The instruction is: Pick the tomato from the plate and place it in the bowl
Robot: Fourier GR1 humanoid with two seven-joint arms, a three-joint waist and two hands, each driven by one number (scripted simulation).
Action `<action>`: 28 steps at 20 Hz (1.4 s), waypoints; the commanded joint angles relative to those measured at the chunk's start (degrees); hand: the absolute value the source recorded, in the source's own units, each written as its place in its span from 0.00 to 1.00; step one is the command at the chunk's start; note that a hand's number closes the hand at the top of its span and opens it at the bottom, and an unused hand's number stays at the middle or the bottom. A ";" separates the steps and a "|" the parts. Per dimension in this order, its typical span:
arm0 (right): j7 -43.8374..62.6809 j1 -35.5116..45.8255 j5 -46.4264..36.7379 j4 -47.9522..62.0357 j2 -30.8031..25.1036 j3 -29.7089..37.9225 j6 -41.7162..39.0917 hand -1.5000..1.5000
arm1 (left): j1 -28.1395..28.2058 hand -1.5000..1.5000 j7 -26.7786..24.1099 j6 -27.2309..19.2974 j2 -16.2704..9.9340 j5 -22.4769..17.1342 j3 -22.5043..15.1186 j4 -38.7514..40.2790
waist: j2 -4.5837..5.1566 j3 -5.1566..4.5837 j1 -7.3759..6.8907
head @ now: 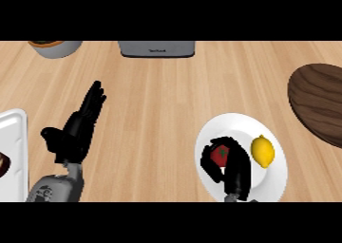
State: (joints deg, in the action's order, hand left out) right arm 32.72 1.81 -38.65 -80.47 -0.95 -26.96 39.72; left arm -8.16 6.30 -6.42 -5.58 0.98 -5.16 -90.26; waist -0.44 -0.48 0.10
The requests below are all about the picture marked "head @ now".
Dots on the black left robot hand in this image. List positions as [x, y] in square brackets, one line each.
[75, 129]

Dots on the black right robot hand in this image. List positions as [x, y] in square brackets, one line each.
[236, 171]

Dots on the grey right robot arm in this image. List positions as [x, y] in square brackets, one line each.
[232, 198]

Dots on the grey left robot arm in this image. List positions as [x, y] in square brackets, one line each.
[56, 188]

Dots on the white round plate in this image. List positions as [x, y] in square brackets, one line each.
[272, 180]

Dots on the dark wooden bowl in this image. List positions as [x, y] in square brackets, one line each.
[323, 104]

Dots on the yellow lemon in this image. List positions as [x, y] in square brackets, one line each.
[263, 151]

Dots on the white rectangular tray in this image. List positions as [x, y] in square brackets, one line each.
[11, 145]

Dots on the grey plant pot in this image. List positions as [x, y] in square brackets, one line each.
[55, 48]

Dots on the grey appliance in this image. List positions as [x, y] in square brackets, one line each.
[157, 49]

